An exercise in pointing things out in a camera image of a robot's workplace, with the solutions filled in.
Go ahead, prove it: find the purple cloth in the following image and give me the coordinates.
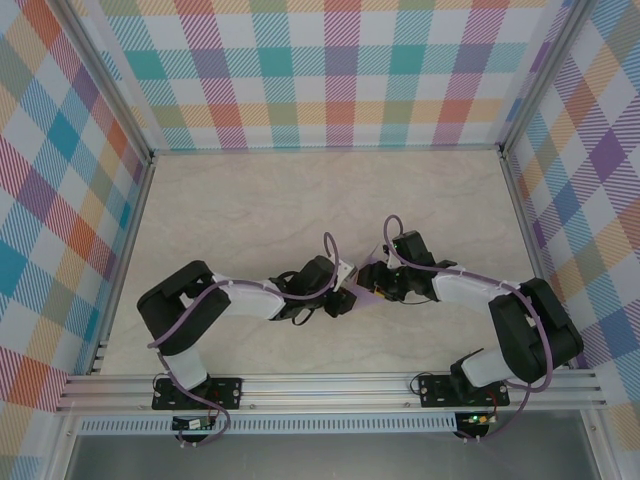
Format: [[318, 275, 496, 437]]
[[351, 248, 387, 310]]

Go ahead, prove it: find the black base plate left arm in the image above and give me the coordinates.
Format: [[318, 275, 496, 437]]
[[152, 377, 243, 412]]

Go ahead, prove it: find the black base plate right arm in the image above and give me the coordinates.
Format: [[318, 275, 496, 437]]
[[417, 374, 510, 409]]

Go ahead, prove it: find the grey metal plate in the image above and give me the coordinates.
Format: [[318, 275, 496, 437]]
[[64, 432, 601, 480]]

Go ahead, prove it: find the small circuit board black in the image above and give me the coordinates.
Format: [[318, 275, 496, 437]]
[[171, 417, 217, 432]]

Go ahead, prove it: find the aluminium mounting rail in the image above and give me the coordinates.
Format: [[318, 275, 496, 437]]
[[54, 368, 609, 415]]

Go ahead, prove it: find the slotted grey cable duct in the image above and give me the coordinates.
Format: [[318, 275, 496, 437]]
[[78, 412, 459, 435]]

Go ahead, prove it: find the aluminium frame rail short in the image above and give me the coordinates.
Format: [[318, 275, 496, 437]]
[[499, 149, 575, 370], [88, 154, 157, 376]]

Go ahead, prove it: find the aluminium frame rail long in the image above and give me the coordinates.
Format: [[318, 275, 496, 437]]
[[149, 143, 506, 157]]

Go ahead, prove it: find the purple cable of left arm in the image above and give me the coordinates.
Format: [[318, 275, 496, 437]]
[[148, 232, 346, 448]]

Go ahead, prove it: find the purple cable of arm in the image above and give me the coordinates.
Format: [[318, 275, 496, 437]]
[[148, 232, 346, 448], [383, 214, 556, 444]]

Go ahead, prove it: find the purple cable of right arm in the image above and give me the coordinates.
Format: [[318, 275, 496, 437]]
[[383, 214, 556, 444]]

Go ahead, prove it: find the aluminium frame post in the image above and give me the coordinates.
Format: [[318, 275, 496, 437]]
[[58, 0, 154, 164], [499, 0, 590, 151]]

